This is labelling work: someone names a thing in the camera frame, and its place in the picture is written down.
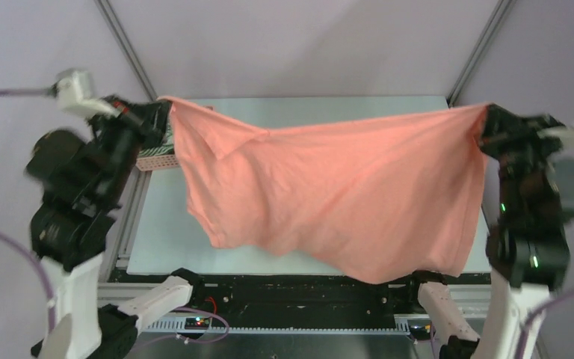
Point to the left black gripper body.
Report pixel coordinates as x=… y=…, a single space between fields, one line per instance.
x=133 y=129

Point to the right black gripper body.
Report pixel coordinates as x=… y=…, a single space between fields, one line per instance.
x=518 y=146

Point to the salmon pink t-shirt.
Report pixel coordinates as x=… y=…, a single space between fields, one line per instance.
x=377 y=199

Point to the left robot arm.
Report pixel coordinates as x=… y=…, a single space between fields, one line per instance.
x=82 y=182

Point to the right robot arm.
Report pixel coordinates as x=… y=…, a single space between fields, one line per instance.
x=526 y=248

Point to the pink plastic laundry basket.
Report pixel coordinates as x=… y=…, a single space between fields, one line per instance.
x=158 y=161

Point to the green white striped garment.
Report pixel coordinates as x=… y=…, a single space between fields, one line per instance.
x=165 y=148

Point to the left small circuit board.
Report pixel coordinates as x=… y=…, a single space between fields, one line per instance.
x=197 y=323

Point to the small circuit board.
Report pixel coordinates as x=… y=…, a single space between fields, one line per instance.
x=419 y=330
x=197 y=323

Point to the right small circuit board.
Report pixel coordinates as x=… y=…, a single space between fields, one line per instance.
x=419 y=330

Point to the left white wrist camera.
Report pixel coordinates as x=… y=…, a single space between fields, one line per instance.
x=75 y=95

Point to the left aluminium corner post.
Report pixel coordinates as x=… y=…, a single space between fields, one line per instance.
x=120 y=35

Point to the aluminium corner post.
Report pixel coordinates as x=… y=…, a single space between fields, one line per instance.
x=120 y=35
x=482 y=45

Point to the right aluminium corner post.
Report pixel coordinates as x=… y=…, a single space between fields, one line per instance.
x=482 y=45

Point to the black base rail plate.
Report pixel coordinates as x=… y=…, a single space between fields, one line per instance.
x=313 y=301

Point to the aluminium toothed cable duct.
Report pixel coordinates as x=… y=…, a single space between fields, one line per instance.
x=180 y=325

